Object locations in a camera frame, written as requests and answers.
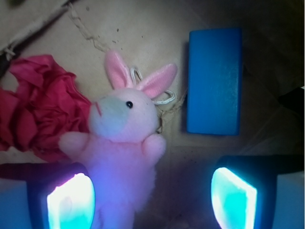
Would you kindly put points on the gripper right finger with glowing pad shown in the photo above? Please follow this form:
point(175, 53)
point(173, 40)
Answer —
point(259, 192)

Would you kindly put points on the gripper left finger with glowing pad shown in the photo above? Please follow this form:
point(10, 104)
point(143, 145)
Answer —
point(46, 196)

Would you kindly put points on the pink plush bunny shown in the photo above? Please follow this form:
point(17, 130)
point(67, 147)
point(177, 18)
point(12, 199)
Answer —
point(122, 146)

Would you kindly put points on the crumpled red paper ball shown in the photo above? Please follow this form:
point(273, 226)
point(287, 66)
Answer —
point(45, 105)

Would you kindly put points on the blue rectangular block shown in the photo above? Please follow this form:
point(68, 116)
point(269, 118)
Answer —
point(214, 81)

